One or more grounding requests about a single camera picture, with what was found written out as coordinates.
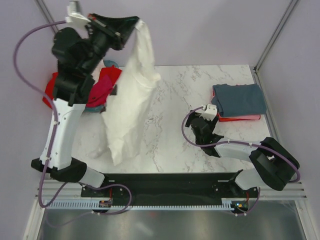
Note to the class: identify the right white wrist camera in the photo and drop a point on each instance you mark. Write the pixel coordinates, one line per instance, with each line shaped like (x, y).
(210, 112)

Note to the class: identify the white slotted cable duct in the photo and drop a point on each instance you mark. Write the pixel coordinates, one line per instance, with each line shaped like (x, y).
(104, 204)

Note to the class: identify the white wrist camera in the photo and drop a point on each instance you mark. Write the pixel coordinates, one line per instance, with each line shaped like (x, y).
(210, 112)
(74, 17)

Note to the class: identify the folded pink t-shirt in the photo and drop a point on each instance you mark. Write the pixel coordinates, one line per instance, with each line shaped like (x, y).
(246, 118)

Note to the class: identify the folded red-orange t-shirt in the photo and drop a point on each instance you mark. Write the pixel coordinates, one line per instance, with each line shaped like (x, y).
(225, 118)

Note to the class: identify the magenta t-shirt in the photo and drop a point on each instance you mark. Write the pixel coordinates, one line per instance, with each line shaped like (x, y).
(105, 86)

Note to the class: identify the aluminium frame post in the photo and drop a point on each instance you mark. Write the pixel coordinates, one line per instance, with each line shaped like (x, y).
(276, 34)
(44, 10)

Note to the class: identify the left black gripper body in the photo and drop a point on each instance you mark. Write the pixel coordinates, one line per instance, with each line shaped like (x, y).
(104, 37)

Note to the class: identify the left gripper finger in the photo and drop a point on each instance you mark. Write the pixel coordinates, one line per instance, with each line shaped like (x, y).
(122, 32)
(112, 20)

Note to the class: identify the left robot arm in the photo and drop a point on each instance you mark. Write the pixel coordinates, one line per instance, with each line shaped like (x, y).
(77, 58)

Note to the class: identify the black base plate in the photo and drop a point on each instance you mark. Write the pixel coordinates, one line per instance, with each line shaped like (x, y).
(170, 188)

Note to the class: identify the teal laundry basket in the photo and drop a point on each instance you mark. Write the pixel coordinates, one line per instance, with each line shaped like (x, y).
(105, 67)

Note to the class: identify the left aluminium frame post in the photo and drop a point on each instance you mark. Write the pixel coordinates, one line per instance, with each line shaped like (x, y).
(44, 10)

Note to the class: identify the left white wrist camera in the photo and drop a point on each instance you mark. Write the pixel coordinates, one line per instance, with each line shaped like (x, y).
(74, 17)

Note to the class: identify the folded grey-blue t-shirt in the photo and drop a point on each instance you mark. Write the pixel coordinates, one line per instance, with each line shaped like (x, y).
(238, 100)

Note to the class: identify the right aluminium frame post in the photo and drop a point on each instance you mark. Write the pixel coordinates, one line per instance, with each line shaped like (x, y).
(276, 34)

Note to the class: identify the white t-shirt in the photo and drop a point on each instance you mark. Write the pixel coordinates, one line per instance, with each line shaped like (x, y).
(125, 113)

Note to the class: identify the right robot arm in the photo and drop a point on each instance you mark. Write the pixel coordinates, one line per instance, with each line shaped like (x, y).
(273, 165)

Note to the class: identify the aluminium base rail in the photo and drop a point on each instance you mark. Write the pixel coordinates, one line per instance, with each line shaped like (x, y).
(292, 191)

